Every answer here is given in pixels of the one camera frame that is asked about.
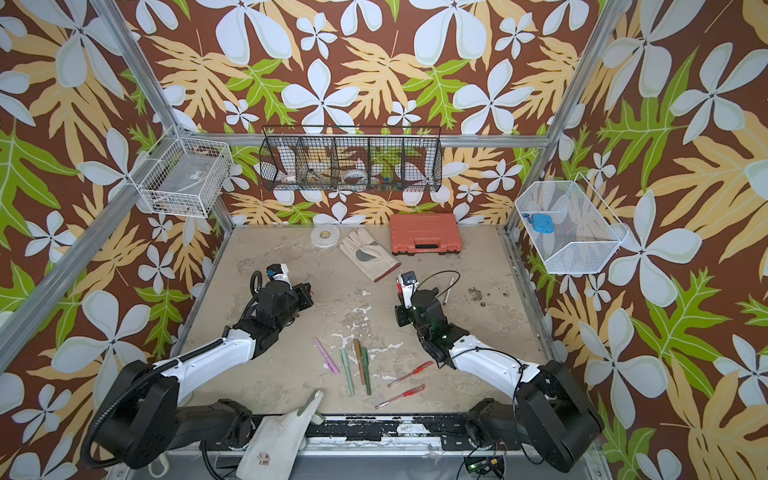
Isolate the white marker pen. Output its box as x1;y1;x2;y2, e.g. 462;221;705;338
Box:
442;284;453;305

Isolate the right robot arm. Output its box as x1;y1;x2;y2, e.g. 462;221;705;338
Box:
395;286;604;473

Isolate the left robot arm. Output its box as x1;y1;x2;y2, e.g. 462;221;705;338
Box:
80;278;313;469

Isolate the dark green pen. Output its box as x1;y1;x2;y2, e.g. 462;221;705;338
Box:
361;347;372;396

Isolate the red gel pen upper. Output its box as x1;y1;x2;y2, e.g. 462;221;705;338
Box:
387;360;434;388

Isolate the red gel pen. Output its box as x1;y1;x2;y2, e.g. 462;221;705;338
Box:
387;360;434;388
375;384;425;410

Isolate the brown pen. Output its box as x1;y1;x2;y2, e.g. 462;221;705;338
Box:
353;338;366;386

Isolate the light green pen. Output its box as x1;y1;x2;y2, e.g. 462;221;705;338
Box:
340;348;355;397

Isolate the pink pen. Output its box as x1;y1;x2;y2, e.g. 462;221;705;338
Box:
313;337;340;375

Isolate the red gel pen lower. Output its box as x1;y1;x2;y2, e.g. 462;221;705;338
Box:
375;384;425;410

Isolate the white tape roll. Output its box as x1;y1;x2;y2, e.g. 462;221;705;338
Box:
310;225;341;249

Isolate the beige work glove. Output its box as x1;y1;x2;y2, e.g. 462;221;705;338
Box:
339;228;401;282

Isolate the red plastic tool case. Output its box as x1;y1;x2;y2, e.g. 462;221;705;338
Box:
389;213;463;255

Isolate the blue object in basket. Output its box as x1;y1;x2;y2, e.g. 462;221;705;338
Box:
527;213;555;234

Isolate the white green glove front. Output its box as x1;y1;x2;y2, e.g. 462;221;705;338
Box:
236;390;324;480

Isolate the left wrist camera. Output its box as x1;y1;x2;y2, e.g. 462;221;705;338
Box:
266;263;291;285

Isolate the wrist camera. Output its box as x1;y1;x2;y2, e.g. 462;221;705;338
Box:
266;263;291;285
396;271;419;309

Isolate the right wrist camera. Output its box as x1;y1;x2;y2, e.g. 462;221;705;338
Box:
396;271;419;309

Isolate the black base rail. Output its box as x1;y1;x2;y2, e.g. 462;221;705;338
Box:
303;413;475;454

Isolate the black wire basket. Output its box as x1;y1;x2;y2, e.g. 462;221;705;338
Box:
256;125;444;192

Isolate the white wire basket left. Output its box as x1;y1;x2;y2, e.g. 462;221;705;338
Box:
131;130;233;218

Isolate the white wire basket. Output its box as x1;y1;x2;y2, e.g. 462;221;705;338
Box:
515;176;629;276
131;130;233;218

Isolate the white wire basket right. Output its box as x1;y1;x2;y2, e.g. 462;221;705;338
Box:
515;176;629;276

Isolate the aluminium frame post left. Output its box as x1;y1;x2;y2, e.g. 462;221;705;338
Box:
91;1;234;233

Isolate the aluminium frame post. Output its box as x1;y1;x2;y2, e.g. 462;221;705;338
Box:
91;1;234;233
503;0;634;235

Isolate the aluminium frame post right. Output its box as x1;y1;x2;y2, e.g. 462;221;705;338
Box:
503;0;634;235

